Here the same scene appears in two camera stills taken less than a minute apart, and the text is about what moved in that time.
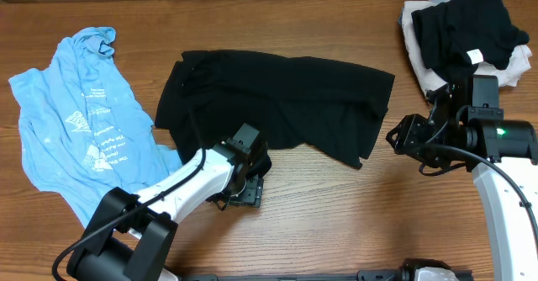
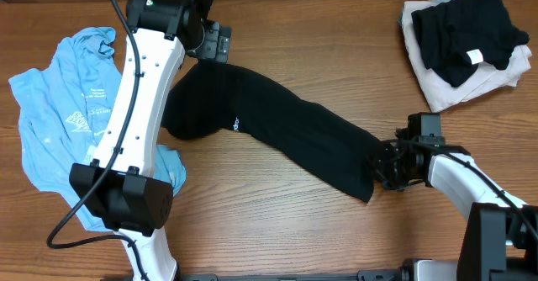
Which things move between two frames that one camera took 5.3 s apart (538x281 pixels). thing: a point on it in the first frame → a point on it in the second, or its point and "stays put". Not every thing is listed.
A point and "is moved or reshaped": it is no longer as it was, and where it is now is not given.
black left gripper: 248,194 → 214,45
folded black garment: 457,35 stays put
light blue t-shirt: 85,132 stays put
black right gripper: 408,144 → 385,151
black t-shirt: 293,101 is moved or reshaped
